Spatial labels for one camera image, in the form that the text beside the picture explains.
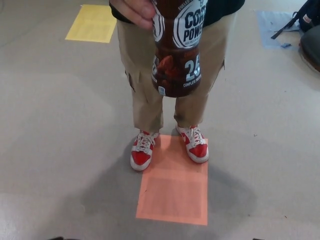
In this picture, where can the khaki cargo trousers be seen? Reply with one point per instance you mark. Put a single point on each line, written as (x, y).
(140, 62)

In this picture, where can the brown protein shake bottle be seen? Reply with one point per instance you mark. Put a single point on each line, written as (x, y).
(175, 62)

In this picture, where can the black backpack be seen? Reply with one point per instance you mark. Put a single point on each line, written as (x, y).
(310, 15)

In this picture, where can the small blue tape scrap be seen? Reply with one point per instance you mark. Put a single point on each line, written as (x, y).
(285, 45)

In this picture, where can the person's right red white sneaker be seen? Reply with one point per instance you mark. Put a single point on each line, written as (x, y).
(141, 157)

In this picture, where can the orange paper sheet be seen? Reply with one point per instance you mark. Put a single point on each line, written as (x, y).
(172, 190)

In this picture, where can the person's red white sneaker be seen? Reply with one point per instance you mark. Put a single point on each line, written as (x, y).
(197, 150)
(141, 157)

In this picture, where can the person's left red white sneaker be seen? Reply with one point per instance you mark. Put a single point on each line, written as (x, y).
(197, 150)

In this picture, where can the blue paper sheet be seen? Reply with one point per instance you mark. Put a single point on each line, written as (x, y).
(271, 27)

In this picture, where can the person's right hand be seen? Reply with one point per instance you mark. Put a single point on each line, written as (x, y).
(136, 11)

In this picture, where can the yellow paper sheet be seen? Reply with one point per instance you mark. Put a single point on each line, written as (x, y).
(91, 25)

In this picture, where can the black shirt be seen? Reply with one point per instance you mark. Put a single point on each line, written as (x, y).
(220, 11)

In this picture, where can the dark padded chair seat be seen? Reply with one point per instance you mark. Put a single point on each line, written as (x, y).
(311, 47)

